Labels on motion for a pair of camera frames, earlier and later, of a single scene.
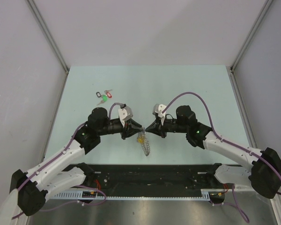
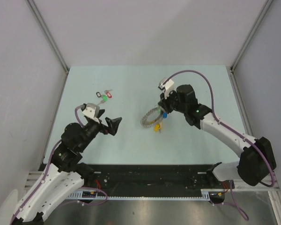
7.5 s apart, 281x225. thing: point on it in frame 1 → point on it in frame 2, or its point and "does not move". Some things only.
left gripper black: (128, 130) → (112, 123)
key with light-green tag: (104, 98) does not move
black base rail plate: (146, 178) does not move
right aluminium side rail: (242, 106) does not move
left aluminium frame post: (41, 19) does not move
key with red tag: (108, 93) does not move
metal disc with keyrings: (145, 145) → (144, 123)
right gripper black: (156, 127) → (164, 102)
